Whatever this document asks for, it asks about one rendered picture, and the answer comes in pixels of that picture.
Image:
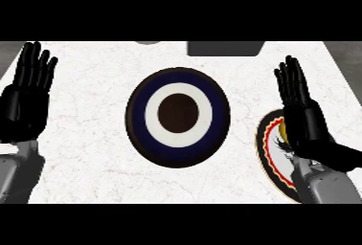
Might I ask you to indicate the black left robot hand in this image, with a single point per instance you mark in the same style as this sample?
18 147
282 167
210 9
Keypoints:
22 105

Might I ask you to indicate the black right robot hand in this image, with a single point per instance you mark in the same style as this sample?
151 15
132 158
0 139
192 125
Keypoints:
306 121

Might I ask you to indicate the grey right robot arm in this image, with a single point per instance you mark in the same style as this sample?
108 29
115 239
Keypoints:
322 183

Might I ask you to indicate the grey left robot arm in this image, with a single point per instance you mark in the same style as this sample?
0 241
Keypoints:
18 172

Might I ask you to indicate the yellow lemon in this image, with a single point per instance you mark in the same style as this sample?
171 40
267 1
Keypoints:
282 129

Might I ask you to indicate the white plate with red rim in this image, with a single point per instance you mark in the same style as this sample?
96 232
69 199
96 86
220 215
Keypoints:
275 156

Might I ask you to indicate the blue and white ringed plate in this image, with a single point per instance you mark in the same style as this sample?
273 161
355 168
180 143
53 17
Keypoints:
177 117

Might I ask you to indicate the dark grey appliance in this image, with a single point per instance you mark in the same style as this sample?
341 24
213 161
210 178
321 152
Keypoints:
225 48

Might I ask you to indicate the small grey object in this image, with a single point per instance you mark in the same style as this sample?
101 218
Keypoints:
148 42

